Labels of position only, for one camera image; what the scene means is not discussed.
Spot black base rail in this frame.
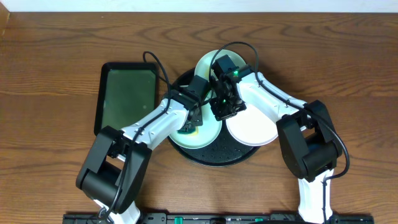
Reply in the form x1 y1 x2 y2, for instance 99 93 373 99
62 212 376 224

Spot green yellow sponge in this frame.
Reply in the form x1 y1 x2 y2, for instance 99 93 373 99
177 127 198 136

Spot mint plate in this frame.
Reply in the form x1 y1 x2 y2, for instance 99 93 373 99
169 103 222 149
194 49 246 80

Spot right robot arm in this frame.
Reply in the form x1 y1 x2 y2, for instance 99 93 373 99
209 63 348 223

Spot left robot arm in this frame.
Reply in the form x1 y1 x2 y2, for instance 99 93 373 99
76 90 207 223

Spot left black cable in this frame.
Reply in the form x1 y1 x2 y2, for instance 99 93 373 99
98 50 174 223

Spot white plate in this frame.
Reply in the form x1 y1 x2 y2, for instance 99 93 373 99
226 104 278 146

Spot black rectangular tray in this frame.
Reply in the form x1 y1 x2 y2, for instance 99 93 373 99
94 62 159 134

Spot black cable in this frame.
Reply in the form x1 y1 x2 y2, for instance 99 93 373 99
98 50 174 223
208 41 351 224

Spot black round tray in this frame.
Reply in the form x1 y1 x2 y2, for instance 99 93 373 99
167 67 261 167

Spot right black cable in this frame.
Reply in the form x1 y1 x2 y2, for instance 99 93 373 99
208 41 351 224

